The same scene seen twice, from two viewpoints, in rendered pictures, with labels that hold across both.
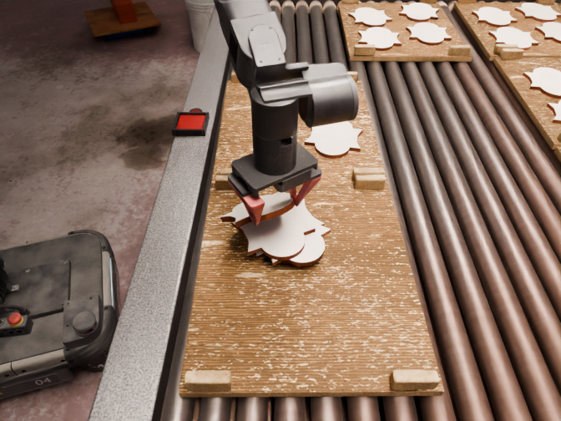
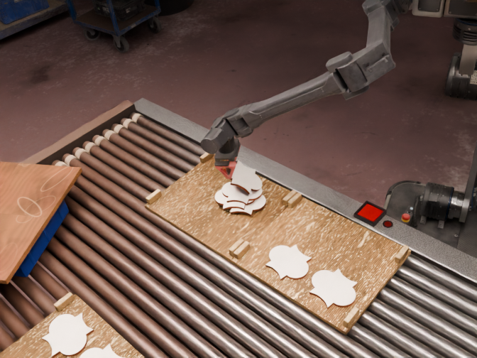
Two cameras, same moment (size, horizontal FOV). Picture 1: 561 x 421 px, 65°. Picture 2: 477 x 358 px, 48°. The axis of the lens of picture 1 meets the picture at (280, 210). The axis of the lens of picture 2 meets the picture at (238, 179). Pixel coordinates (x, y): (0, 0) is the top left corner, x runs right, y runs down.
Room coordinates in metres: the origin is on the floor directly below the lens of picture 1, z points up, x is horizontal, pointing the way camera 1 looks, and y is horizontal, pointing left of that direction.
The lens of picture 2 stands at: (1.47, -0.89, 2.19)
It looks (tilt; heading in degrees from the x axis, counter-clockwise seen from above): 41 degrees down; 137
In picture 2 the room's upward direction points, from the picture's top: 8 degrees counter-clockwise
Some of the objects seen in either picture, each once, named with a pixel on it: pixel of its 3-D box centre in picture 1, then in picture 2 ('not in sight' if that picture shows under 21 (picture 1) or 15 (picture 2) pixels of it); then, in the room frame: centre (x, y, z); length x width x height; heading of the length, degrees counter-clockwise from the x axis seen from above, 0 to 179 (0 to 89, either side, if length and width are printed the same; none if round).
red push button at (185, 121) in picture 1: (191, 124); (370, 214); (0.88, 0.21, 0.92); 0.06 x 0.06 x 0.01; 89
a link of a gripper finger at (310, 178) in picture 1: (288, 185); (227, 165); (0.48, -0.01, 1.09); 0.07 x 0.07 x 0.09; 33
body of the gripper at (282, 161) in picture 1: (275, 150); (226, 143); (0.46, 0.01, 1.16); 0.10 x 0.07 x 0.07; 123
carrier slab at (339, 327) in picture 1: (304, 270); (221, 202); (0.45, -0.04, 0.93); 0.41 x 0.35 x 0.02; 0
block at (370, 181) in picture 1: (370, 181); (236, 247); (0.64, -0.17, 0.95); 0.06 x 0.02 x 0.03; 90
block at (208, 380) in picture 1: (209, 381); (206, 156); (0.25, 0.09, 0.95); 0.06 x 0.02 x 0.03; 90
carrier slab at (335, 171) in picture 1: (296, 127); (319, 256); (0.86, -0.04, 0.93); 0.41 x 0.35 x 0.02; 0
